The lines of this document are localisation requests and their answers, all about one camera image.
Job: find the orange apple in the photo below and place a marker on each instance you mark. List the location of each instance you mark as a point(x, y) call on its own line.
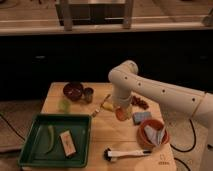
point(123, 114)

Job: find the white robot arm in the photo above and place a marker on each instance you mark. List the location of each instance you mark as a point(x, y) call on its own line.
point(197, 104)

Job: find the small metal can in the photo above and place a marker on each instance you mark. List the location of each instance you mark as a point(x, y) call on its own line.
point(88, 94)

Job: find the blue sponge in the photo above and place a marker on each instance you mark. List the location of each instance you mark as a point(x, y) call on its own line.
point(138, 117)

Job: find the pale green leafy vegetable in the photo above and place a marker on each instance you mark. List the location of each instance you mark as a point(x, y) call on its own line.
point(64, 105)

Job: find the orange bowl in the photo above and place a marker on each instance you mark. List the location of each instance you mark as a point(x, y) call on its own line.
point(142, 138)

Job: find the tan rectangular block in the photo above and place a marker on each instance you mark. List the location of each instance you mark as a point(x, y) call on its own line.
point(67, 143)

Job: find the grey folded cloth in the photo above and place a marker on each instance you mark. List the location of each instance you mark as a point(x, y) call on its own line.
point(153, 135)

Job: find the green plastic tray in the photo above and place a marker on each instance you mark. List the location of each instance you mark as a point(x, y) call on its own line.
point(37, 141)

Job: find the white handled dish brush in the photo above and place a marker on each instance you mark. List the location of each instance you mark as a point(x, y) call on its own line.
point(113, 155)

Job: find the wooden stool frame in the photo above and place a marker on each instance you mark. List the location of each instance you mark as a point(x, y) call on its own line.
point(94, 12)

